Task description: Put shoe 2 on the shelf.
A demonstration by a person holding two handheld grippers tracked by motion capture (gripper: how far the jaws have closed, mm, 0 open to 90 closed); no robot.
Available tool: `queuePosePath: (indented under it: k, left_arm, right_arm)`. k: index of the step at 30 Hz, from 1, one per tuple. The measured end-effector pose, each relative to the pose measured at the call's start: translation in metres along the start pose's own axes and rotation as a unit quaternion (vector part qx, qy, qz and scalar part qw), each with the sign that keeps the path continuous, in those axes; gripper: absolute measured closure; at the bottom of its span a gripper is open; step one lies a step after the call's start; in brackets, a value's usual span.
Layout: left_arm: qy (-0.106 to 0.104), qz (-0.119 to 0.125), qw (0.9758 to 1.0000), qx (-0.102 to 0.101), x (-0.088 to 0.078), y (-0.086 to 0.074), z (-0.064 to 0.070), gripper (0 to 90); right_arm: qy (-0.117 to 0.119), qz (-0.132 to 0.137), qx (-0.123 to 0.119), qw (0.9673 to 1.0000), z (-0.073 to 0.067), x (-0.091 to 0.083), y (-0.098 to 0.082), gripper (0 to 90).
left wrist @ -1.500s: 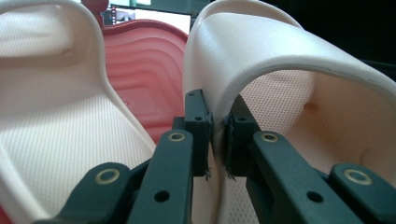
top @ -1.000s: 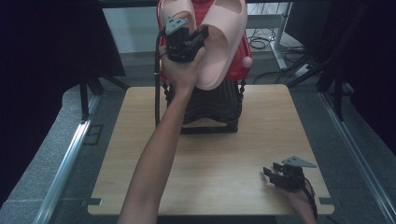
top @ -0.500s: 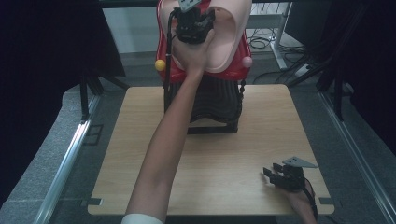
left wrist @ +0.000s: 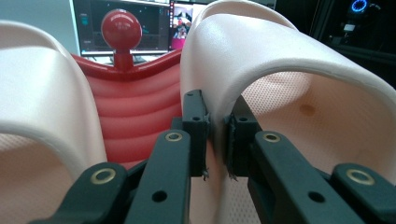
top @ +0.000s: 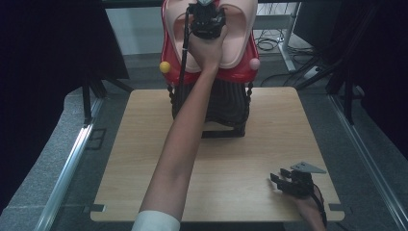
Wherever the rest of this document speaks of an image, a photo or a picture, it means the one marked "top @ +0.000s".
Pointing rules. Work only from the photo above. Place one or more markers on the black floor plate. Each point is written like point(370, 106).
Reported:
point(96, 139)

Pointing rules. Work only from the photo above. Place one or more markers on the aluminium floor rail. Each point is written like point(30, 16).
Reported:
point(64, 179)
point(369, 163)

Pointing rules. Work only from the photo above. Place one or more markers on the white desk frame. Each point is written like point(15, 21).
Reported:
point(290, 48)

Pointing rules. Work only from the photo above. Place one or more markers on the person's right hand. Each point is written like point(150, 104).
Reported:
point(308, 205)

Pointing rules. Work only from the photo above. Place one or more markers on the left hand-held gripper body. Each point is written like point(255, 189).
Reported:
point(207, 20)

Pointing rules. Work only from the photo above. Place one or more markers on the pink rack knob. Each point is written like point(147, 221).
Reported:
point(254, 64)

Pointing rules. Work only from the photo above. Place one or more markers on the person's left hand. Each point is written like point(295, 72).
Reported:
point(207, 51)

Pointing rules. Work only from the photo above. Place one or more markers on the white power strip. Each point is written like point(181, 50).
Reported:
point(311, 72)

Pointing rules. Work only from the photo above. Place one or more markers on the white sleeve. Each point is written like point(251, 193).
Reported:
point(155, 222)

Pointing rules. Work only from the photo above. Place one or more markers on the red and black shoe rack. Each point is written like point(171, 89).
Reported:
point(237, 76)

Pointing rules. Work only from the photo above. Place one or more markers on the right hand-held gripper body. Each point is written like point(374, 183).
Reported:
point(301, 184)

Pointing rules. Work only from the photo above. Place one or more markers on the yellow rack knob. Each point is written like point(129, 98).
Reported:
point(165, 67)

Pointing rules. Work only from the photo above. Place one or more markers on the black metal stand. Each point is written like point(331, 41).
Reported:
point(348, 102)
point(86, 102)

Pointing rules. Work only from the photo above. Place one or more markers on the black curtain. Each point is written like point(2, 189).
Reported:
point(48, 48)
point(391, 64)

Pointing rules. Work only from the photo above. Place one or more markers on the pink slipper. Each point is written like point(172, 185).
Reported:
point(178, 32)
point(240, 32)

